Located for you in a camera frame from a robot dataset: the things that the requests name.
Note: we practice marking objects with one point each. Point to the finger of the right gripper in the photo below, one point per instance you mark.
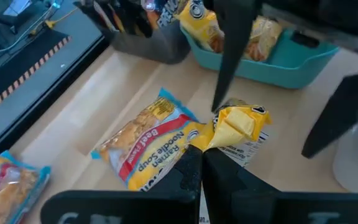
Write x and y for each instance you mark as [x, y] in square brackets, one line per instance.
[235, 31]
[346, 105]

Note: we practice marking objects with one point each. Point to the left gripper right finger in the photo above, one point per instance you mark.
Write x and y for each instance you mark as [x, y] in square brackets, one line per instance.
[259, 208]

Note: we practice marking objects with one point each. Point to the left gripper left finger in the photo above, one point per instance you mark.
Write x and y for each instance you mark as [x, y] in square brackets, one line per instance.
[135, 205]

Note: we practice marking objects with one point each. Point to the yellow Maruchan chicken ramen pack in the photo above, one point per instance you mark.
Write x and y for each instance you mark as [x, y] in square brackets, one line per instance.
[264, 37]
[238, 124]
[197, 21]

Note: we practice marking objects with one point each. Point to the teal plastic bin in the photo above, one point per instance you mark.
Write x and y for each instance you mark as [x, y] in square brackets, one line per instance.
[275, 71]

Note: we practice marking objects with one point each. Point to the Maruchan beef ramen pack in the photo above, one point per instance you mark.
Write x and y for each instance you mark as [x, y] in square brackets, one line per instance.
[8, 189]
[148, 146]

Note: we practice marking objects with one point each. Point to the dark grey plastic bin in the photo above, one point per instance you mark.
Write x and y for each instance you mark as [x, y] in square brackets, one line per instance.
[160, 46]

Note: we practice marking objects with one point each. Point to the black hazard-striped floor mat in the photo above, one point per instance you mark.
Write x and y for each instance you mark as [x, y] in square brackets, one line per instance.
[17, 62]

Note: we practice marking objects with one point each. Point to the black aluminium table frame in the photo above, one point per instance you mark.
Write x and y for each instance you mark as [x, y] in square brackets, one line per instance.
[42, 102]

